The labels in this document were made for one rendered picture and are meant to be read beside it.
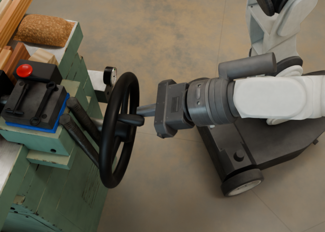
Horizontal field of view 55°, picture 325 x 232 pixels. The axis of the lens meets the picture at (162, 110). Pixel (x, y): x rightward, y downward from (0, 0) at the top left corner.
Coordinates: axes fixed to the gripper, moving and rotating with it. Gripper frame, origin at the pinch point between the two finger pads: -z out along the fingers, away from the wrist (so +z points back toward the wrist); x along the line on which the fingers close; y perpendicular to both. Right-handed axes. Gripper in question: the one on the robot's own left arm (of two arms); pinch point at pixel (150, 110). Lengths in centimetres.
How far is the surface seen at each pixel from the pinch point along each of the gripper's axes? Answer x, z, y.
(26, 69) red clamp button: 3.1, -16.5, 19.6
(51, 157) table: -11.0, -20.4, 6.3
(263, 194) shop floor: -2, -5, -107
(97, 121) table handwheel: 0.2, -17.3, -2.5
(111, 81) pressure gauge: 20.6, -29.7, -17.6
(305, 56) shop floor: 86, 16, -135
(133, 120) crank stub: -2.6, -2.7, 1.7
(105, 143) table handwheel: -8.0, -7.3, 4.3
